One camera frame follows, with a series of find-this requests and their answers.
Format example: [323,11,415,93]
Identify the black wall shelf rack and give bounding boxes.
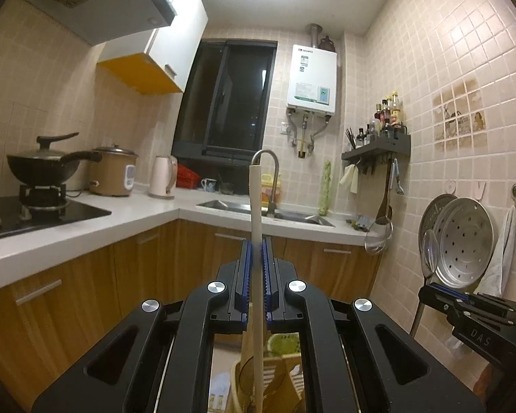
[341,133,411,174]

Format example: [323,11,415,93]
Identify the grey hanging towel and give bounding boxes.
[473,206,516,297]

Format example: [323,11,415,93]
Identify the black wok with lid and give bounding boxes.
[7,133,102,187]

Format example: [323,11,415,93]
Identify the green bottle brush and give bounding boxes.
[319,160,332,216]

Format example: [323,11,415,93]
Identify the wooden chopstick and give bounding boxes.
[249,164,265,412]

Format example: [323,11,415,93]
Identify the black gas stove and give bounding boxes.
[0,184,111,239]

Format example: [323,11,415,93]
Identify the beige slotted utensil basket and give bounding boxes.
[229,330,307,413]

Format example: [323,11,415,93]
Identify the patterned mug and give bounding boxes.
[201,178,217,192]

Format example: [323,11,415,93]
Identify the red basket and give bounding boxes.
[176,164,201,189]

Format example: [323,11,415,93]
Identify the white gas water heater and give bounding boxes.
[287,45,337,116]

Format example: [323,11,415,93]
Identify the white wall cabinet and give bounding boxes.
[97,0,208,95]

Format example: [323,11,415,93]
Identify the metal steamer tray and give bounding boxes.
[418,194,495,289]

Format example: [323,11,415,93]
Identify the dark window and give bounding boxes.
[172,39,278,164]

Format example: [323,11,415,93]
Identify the seasoning bottles on shelf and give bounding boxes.
[356,91,408,146]

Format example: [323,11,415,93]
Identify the white electric kettle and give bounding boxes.
[148,156,178,200]

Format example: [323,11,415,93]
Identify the chrome sink faucet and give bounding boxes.
[250,149,282,218]

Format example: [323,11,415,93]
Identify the yellow dish soap bottle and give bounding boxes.
[261,173,281,208]

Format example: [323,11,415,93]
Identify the person's right hand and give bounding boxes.
[473,363,494,403]

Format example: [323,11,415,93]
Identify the brown rice cooker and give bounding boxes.
[89,145,138,197]

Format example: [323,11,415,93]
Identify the hanging metal strainer ladle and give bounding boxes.
[364,159,405,255]

